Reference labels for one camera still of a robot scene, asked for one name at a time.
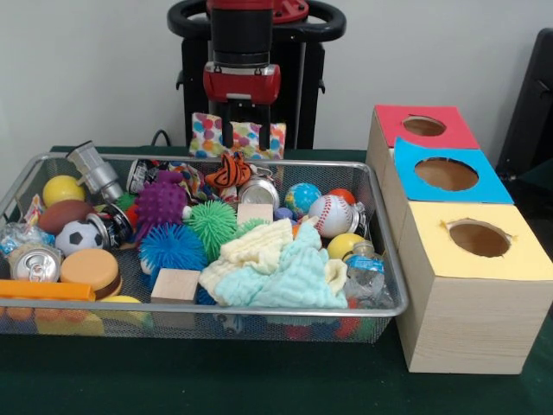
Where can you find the blue spiky ball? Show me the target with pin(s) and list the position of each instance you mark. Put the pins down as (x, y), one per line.
(173, 248)

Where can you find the black upright panel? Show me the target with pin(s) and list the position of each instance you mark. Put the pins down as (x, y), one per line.
(531, 108)

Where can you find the brown toy football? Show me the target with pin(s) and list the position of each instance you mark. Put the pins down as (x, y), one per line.
(65, 216)

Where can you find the orange toy brick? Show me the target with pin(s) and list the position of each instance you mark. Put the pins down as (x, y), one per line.
(43, 290)

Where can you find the polka dot paper napkin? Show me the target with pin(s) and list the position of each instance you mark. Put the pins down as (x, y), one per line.
(207, 134)

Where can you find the purple knobbly toy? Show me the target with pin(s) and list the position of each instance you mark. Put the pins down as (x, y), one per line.
(162, 201)

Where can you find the white baseball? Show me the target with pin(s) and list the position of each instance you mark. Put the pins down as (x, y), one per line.
(330, 216)

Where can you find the dark green side-table cloth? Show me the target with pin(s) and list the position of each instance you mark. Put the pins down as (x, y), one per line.
(540, 186)

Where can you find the orange foam disc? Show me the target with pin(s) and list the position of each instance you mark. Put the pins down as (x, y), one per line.
(90, 268)

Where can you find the teal muslin cloth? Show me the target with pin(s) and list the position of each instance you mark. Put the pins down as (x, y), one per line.
(285, 281)

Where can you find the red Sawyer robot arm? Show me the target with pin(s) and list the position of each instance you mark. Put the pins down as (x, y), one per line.
(242, 34)

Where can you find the dark green table cloth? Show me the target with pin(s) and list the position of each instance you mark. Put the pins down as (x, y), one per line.
(216, 380)

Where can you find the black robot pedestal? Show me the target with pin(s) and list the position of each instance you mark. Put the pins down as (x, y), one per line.
(302, 86)

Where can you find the wooden three-hole box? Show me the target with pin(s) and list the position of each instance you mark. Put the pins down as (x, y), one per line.
(466, 320)

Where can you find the shallow mesh bin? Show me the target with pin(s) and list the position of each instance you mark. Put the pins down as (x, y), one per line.
(259, 333)

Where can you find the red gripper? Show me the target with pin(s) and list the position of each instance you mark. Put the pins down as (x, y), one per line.
(242, 86)

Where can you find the pale yellow muslin cloth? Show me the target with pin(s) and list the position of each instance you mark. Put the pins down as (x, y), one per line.
(255, 248)

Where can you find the orange striped tiger plush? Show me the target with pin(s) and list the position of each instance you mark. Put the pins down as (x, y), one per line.
(226, 173)

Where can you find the yellow ball with black band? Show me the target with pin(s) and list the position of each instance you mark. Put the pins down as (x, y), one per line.
(343, 246)

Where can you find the green spiky ball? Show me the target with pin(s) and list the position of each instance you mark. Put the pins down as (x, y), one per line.
(248, 225)
(211, 227)

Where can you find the plain yellow ball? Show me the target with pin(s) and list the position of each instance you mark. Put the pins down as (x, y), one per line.
(62, 190)

